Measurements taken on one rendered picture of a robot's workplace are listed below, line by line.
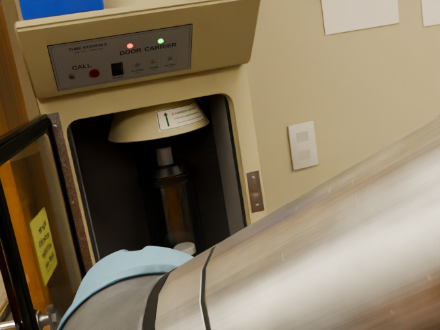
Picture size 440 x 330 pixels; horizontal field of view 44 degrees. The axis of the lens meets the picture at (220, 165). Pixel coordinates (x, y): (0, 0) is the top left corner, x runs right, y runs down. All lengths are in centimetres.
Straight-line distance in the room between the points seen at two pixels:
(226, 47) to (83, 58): 21
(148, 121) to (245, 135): 16
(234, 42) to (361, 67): 70
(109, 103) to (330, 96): 73
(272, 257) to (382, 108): 134
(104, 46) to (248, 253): 60
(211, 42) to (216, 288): 63
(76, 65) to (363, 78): 87
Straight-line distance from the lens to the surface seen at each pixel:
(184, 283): 19
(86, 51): 75
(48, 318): 60
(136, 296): 21
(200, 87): 85
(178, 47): 77
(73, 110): 83
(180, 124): 87
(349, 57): 143
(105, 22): 72
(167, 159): 94
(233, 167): 92
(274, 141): 136
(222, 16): 76
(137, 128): 87
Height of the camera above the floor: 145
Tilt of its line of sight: 13 degrees down
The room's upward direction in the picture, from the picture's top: 9 degrees counter-clockwise
